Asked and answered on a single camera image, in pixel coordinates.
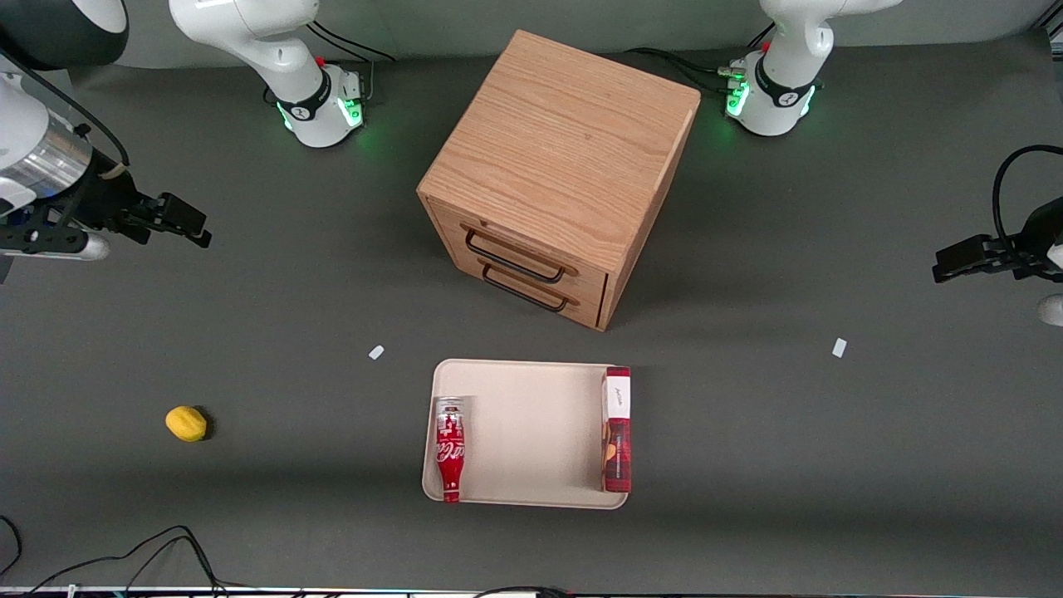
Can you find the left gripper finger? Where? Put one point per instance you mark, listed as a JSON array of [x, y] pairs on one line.
[[963, 257], [1011, 253]]

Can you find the red snack box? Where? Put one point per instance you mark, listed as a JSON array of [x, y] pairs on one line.
[[616, 440]]

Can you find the red coke bottle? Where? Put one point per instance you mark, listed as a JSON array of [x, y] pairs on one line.
[[450, 453]]

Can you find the beige plastic tray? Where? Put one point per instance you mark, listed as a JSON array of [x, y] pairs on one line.
[[531, 432]]

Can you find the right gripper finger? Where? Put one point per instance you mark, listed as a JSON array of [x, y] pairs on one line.
[[184, 218], [139, 223]]

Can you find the yellow lemon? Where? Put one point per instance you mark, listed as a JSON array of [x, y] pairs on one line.
[[186, 423]]

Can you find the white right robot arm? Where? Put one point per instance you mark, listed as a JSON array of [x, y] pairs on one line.
[[249, 29]]

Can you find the wooden drawer cabinet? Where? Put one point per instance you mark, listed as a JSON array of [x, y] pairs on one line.
[[565, 149]]

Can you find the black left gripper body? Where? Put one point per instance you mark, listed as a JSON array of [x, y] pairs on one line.
[[1038, 234]]

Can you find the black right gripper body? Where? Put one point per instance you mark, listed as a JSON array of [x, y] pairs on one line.
[[106, 202]]

